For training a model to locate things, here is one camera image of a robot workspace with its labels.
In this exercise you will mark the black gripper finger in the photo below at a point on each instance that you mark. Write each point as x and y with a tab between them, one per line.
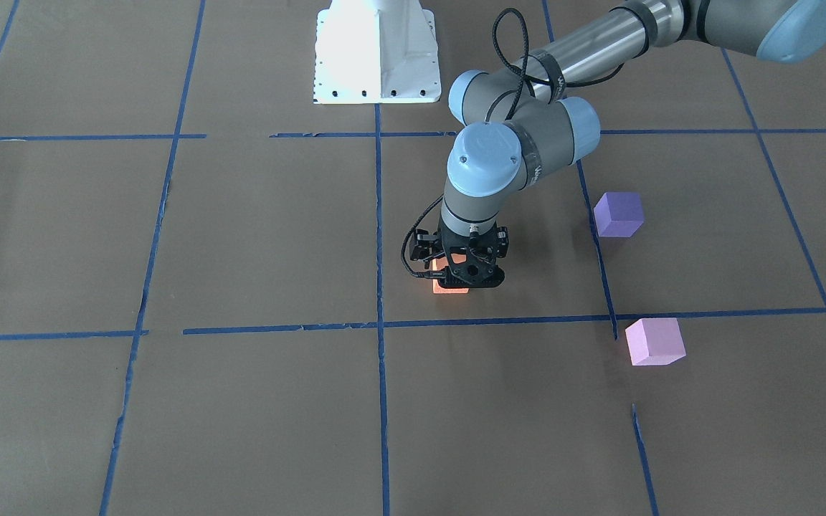
435	269
479	272

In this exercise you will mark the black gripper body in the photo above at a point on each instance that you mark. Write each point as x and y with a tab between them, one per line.
425	245

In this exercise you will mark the orange foam cube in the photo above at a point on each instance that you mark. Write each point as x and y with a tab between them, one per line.
439	288

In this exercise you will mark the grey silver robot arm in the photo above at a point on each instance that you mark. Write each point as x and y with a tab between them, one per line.
519	124

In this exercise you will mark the purple foam cube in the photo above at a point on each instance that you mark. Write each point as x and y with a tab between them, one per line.
618	214

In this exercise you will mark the pink foam cube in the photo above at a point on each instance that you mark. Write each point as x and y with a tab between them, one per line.
655	342

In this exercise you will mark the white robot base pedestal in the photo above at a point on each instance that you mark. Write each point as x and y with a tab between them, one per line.
376	52

